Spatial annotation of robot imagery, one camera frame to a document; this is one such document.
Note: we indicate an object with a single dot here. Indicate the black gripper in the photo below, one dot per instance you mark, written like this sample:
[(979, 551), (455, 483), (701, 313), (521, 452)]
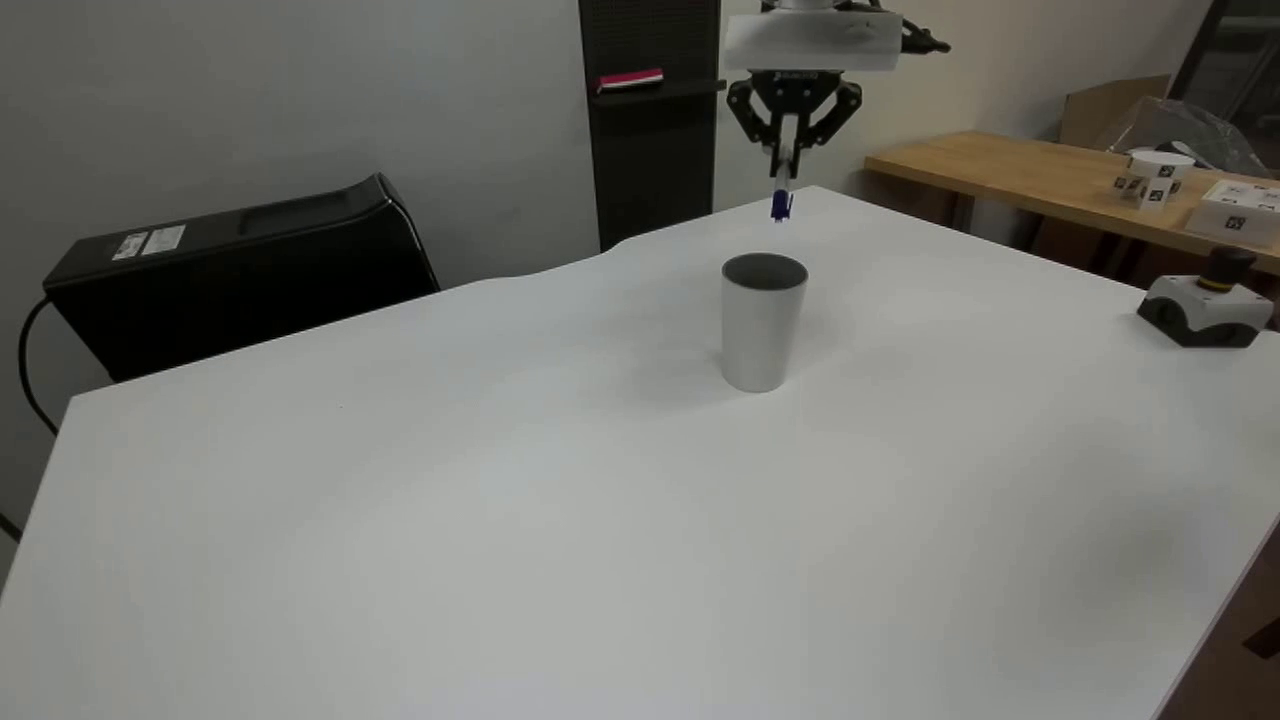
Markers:
[(766, 98)]

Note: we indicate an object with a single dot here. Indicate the white marker blue cap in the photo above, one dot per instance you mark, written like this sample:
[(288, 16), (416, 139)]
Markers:
[(782, 204)]

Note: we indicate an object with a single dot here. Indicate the white ceramic mug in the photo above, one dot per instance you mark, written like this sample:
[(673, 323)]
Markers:
[(757, 316)]

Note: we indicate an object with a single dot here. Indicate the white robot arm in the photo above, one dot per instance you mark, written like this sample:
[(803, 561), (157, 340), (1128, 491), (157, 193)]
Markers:
[(793, 70)]

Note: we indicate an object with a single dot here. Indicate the black shelving unit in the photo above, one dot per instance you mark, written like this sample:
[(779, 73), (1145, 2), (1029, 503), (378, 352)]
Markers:
[(655, 149)]

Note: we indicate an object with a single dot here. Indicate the pink book on shelf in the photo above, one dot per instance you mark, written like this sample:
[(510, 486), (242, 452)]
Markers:
[(628, 80)]

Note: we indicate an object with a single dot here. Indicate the wooden side table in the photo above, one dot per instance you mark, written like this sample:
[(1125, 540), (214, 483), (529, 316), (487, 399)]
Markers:
[(1048, 182)]

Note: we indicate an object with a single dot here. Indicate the cardboard box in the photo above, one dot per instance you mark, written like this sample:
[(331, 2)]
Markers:
[(1092, 112)]

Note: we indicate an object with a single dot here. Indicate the black white device on table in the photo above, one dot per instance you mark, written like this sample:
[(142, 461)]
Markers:
[(1206, 316)]

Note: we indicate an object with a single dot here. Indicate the white box on side table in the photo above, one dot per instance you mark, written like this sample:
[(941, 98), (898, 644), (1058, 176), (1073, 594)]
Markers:
[(1236, 215)]

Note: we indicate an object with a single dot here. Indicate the black box by wall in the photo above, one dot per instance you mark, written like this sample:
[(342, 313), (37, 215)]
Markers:
[(191, 288)]

